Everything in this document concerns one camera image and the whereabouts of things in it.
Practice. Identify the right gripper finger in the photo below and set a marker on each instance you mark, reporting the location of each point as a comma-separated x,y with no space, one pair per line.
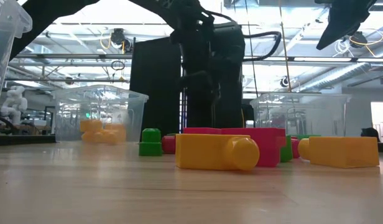
344,18

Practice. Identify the yellow sloped toy block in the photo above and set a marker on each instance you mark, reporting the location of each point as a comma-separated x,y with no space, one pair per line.
210,152

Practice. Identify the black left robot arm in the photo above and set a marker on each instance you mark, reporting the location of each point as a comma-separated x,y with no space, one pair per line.
48,15

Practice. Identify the black folding partition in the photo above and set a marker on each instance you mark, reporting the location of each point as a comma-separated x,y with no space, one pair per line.
154,87

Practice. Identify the clear plastic bin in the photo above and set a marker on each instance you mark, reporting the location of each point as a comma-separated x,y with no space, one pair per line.
8,46
303,109
98,102

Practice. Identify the black chair back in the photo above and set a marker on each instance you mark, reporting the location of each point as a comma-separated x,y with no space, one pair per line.
370,132

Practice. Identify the large yellow toy block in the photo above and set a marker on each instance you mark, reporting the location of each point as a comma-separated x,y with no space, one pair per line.
344,152

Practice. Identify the white humanoid robot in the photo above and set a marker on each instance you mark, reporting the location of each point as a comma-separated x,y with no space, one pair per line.
14,102

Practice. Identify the silver ventilation duct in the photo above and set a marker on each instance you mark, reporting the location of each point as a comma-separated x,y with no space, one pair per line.
344,74

